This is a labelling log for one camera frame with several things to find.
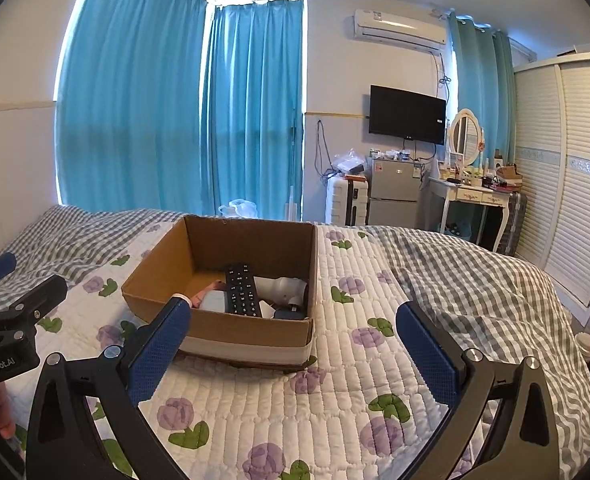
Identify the white slatted wardrobe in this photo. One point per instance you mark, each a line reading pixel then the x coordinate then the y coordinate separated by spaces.
pixel 565 175

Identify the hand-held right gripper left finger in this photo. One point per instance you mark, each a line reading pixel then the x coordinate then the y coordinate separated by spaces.
pixel 157 352

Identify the white oval mirror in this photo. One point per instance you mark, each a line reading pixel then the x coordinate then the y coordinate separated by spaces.
pixel 465 135

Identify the silver small fridge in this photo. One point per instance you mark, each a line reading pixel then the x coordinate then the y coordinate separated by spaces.
pixel 394 190

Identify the wide blue curtain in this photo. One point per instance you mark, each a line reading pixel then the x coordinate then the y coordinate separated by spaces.
pixel 130 100

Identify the white cylindrical bottle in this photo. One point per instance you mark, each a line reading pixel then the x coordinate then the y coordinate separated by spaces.
pixel 282 287

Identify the grey checked bed sheet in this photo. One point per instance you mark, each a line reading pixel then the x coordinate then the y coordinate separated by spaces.
pixel 75 240

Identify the white suitcase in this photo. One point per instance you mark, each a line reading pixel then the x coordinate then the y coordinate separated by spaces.
pixel 347 200

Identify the white air conditioner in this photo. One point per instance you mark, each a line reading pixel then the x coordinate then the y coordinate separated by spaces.
pixel 400 27

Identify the narrow blue curtain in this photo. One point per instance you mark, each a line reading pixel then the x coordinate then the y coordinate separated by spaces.
pixel 255 110

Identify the white dressing table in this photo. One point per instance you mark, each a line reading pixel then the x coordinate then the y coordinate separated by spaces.
pixel 470 194

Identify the pink patterned card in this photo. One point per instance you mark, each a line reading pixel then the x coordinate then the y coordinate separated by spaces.
pixel 207 291

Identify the clear plastic bag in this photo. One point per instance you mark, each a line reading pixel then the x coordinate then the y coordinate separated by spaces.
pixel 350 160

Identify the white plastic bag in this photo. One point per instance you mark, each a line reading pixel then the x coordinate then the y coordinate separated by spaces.
pixel 240 207

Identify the grey suitcase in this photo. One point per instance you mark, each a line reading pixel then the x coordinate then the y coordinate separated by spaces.
pixel 516 222

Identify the black remote control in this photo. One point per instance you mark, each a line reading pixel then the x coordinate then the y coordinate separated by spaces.
pixel 242 290

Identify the dark grey adapter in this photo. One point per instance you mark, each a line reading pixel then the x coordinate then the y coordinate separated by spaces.
pixel 290 314

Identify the black wall television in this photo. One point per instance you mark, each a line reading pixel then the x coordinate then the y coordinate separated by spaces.
pixel 407 115

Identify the small open cardboard box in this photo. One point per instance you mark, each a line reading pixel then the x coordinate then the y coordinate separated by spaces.
pixel 509 174

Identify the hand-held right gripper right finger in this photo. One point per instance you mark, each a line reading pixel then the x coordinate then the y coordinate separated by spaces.
pixel 427 355

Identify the grey power charger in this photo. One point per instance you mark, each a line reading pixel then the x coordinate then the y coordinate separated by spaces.
pixel 216 302

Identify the blue curtain beside wardrobe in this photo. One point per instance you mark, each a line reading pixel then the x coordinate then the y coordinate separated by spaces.
pixel 480 85

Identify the brown cardboard box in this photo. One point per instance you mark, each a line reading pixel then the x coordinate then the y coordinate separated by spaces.
pixel 245 332

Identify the grey checked duvet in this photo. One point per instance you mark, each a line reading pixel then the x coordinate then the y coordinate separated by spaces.
pixel 475 285

